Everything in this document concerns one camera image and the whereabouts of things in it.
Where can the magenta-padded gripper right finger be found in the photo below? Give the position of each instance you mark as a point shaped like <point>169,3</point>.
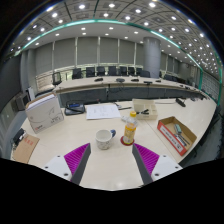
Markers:
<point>148,160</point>

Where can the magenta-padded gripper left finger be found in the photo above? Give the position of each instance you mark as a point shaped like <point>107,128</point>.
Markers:
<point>75,160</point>

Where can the yellow-capped orange drink bottle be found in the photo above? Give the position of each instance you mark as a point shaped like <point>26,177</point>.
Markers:
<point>129,133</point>

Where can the red-sided open cardboard box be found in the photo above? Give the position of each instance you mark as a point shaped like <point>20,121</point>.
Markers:
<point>170,136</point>

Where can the flat round red coaster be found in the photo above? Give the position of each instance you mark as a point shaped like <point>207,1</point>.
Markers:
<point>122,141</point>

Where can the small grey-green tool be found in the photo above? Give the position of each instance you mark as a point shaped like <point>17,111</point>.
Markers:
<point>177,129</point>

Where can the beige desk organizer tray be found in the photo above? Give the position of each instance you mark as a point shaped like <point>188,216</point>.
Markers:
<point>145,116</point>

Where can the brown paper envelope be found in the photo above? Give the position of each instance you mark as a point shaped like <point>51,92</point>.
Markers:
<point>26,148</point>

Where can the black desk phone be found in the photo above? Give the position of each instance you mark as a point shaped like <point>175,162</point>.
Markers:
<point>74,108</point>

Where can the white copy paper box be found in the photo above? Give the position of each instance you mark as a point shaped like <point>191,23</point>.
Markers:
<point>45,115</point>

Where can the white printed paper sheet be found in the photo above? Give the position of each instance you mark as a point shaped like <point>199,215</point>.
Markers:
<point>103,111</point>

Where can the black desk microphone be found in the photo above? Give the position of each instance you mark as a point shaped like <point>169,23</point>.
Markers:
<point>180,102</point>

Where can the row of black office chairs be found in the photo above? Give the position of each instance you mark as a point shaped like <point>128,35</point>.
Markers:
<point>100,71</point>

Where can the group of ceiling lights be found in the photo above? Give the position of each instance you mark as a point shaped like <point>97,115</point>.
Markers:
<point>111,5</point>

